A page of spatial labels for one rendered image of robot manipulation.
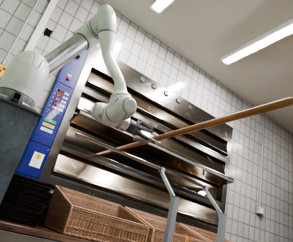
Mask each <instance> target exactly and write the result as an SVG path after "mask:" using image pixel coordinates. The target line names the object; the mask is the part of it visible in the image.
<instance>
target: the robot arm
mask: <svg viewBox="0 0 293 242"><path fill-rule="evenodd" d="M116 29H117V26H116V16H115V12H114V10H113V8H112V7H111V6H110V5H108V4H103V5H101V6H100V7H99V9H98V11H97V13H96V14H95V15H94V16H93V17H92V18H91V19H90V20H88V21H87V22H86V23H84V24H83V25H82V26H81V27H80V28H79V29H78V30H76V32H75V34H74V36H73V37H71V38H69V39H68V40H67V41H65V42H64V43H62V44H61V45H59V46H58V47H56V48H55V49H54V50H52V51H51V52H49V53H48V54H47V55H45V56H44V57H43V56H42V55H40V54H39V53H37V52H34V51H30V50H29V51H23V52H21V53H19V54H17V55H16V56H14V58H13V59H12V60H11V62H10V63H9V65H8V67H7V68H6V70H5V72H4V74H3V75H2V76H1V77H0V97H2V98H5V99H7V100H10V101H12V102H14V103H17V104H19V105H21V106H24V107H26V108H28V109H31V110H33V111H36V112H38V111H37V110H36V109H34V107H35V104H36V102H37V101H38V99H39V97H40V95H41V93H42V91H43V89H44V87H45V85H46V82H47V80H48V78H49V77H51V76H52V75H53V74H54V73H55V72H57V71H58V70H59V69H61V68H62V67H63V66H65V65H66V64H67V63H69V62H70V61H71V60H72V59H74V58H75V57H76V56H78V55H79V54H80V53H82V52H83V51H84V50H90V49H92V48H93V47H95V46H97V45H98V44H99V43H100V47H101V53H102V58H103V61H104V63H105V66H106V67H107V69H108V71H109V73H110V75H111V76H112V78H113V80H114V84H115V90H114V93H113V94H112V95H111V96H110V101H109V104H105V103H100V102H97V103H96V104H95V105H94V106H93V107H92V109H91V116H92V117H93V118H94V119H95V120H97V121H98V122H100V123H102V124H104V125H107V126H109V127H114V128H116V129H118V130H120V131H126V132H128V133H130V134H132V135H133V136H134V138H133V140H134V141H136V140H137V141H139V142H142V143H145V144H148V143H150V142H151V143H156V144H161V142H159V141H157V140H155V139H153V138H149V137H147V136H146V135H144V134H143V133H142V132H141V130H142V131H145V132H148V133H150V134H151V135H153V136H157V135H158V134H157V132H155V131H154V130H153V127H152V126H150V125H148V124H147V123H145V122H144V121H143V120H142V119H139V120H138V121H134V120H132V119H130V117H132V116H133V115H134V113H135V112H136V109H137V103H136V101H135V100H134V99H133V98H132V97H131V95H130V94H129V93H128V92H127V88H126V83H125V79H124V77H123V74H122V72H121V71H120V69H119V67H118V65H117V63H116V61H115V59H114V55H113V50H114V43H115V37H116ZM140 124H141V125H143V126H145V127H146V128H144V127H142V126H141V125H140ZM136 135H138V136H141V137H142V138H144V139H141V138H138V137H137V136H136Z"/></svg>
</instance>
